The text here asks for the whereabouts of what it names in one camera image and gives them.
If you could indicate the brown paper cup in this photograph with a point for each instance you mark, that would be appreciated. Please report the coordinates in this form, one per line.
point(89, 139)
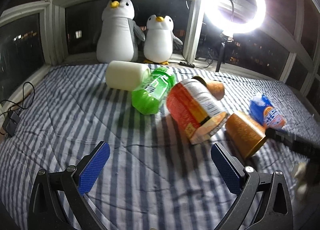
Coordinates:
point(247, 135)
point(216, 88)

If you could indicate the green plastic bottle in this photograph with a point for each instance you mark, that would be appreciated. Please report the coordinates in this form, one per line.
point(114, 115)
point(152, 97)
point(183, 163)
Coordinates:
point(148, 97)

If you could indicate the blue orange soda bottle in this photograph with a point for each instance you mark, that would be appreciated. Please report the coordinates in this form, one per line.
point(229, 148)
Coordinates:
point(262, 111)

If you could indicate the black power adapter with cable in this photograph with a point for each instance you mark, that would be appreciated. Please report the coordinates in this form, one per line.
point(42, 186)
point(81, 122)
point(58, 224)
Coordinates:
point(12, 114)

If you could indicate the small plush penguin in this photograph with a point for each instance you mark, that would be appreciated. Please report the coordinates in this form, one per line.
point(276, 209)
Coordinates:
point(159, 39)

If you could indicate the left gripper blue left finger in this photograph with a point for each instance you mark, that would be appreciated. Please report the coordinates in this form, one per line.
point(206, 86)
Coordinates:
point(46, 210)

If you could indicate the red white labelled can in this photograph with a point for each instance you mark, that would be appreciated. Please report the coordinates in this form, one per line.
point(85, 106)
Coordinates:
point(196, 111)

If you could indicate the white plastic jar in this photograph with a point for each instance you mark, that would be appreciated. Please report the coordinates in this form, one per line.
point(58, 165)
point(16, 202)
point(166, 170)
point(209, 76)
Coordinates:
point(127, 76)

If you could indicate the black tripod stand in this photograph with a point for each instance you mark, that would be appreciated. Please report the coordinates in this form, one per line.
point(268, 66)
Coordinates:
point(224, 39)

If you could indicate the white ring light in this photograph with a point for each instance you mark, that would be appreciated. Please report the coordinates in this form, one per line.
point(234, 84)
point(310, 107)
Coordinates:
point(212, 9)

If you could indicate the black inline cable remote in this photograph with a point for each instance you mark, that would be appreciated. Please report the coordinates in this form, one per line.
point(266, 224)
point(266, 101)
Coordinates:
point(188, 65)

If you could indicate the large plush penguin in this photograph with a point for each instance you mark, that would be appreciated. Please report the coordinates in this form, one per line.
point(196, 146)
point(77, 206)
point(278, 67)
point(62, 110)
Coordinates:
point(120, 34)

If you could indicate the blue white striped quilt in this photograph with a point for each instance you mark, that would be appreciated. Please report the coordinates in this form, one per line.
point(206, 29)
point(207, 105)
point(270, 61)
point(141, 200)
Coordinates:
point(154, 177)

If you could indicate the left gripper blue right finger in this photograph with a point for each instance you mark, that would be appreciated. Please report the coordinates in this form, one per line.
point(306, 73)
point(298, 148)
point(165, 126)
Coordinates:
point(274, 210)

